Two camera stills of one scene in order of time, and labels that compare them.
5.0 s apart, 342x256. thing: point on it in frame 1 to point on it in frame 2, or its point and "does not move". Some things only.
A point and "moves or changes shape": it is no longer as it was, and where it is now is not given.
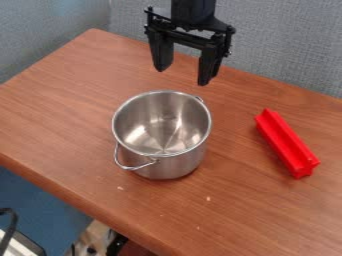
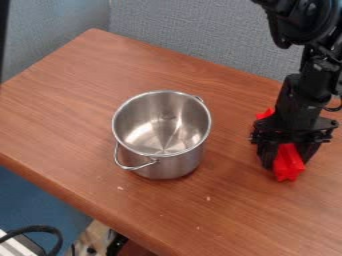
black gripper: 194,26 to 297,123
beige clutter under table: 94,241 does not move
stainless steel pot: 160,129 does not move
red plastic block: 286,144 moves or changes shape
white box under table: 21,245 does not move
